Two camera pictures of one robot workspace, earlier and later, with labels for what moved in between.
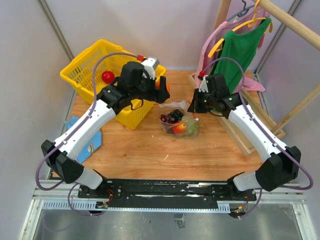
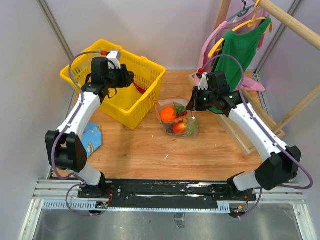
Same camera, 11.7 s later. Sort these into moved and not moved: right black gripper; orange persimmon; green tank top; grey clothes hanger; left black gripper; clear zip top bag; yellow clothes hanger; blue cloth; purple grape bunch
Moved: purple grape bunch; orange persimmon; left black gripper
Not moved: grey clothes hanger; yellow clothes hanger; right black gripper; clear zip top bag; green tank top; blue cloth
